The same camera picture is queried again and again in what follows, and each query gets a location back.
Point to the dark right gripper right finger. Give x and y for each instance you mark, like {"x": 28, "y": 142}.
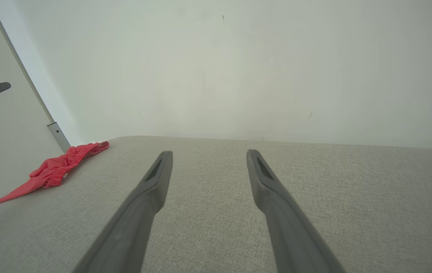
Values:
{"x": 288, "y": 231}

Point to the grey metal wall rail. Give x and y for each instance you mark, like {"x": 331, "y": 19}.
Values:
{"x": 58, "y": 134}

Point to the red shorts with white waistband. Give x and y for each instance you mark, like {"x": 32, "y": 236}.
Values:
{"x": 53, "y": 170}

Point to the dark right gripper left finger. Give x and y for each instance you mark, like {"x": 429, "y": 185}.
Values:
{"x": 136, "y": 223}

